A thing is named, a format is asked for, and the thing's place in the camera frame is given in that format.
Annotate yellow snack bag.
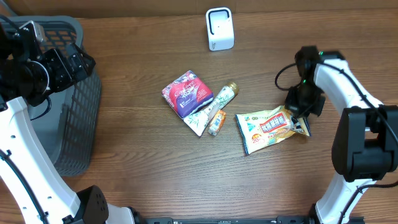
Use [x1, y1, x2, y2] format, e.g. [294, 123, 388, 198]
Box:
[235, 106, 311, 156]

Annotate small orange white box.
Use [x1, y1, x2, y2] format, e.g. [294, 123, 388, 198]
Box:
[208, 110, 226, 136]

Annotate white green tube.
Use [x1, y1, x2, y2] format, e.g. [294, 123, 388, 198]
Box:
[183, 82, 239, 137]

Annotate purple red tissue pack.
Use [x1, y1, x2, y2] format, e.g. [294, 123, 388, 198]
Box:
[162, 70, 214, 119]

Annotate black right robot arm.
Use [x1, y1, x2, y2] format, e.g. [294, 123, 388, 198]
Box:
[285, 46, 397, 223]

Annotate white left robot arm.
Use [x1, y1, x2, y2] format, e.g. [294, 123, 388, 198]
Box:
[1, 44, 139, 223]

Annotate white barcode scanner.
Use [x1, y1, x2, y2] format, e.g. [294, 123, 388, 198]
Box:
[205, 7, 234, 51]

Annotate dark grey plastic basket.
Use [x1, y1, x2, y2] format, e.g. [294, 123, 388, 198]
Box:
[1, 16, 101, 176]

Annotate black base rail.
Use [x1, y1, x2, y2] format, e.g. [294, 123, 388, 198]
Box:
[143, 215, 315, 224]

